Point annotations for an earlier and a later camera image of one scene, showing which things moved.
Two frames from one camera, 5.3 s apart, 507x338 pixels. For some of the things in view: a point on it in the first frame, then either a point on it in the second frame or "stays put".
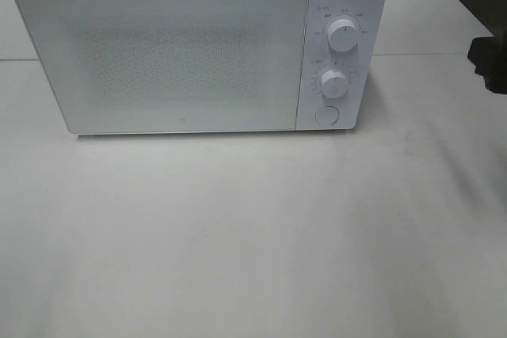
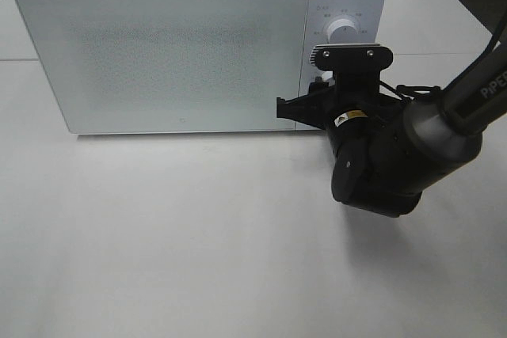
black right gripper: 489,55 -> 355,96
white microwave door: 129,56 stays put
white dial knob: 342,36 stays put
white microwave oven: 206,45 stays put
